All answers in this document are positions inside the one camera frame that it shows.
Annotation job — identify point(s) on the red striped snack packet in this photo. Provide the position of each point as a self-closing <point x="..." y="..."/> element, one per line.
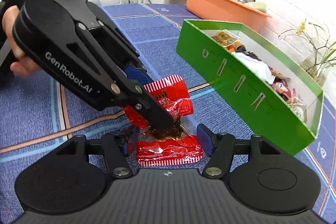
<point x="172" y="145"/>

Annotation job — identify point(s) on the glass vase with plant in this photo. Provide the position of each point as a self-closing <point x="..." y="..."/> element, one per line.
<point x="322" y="55"/>

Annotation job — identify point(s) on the orange plastic basin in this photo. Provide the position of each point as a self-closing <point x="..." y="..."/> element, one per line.
<point x="228" y="10"/>

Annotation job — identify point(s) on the person's left hand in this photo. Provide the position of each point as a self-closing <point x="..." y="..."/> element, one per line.
<point x="25" y="66"/>

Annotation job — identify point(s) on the white plastic snack bag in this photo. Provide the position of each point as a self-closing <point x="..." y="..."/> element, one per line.
<point x="260" y="68"/>

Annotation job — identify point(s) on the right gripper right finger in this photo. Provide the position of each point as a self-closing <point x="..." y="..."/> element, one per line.
<point x="219" y="148"/>

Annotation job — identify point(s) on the green cardboard snack box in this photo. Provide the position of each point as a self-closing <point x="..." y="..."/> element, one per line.
<point x="265" y="112"/>

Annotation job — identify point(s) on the pale green plate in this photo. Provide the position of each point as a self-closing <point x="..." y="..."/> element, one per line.
<point x="257" y="5"/>

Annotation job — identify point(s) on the yellow orange snack packet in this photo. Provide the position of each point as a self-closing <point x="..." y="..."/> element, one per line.
<point x="228" y="40"/>

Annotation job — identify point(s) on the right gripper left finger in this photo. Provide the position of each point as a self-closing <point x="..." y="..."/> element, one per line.
<point x="117" y="146"/>

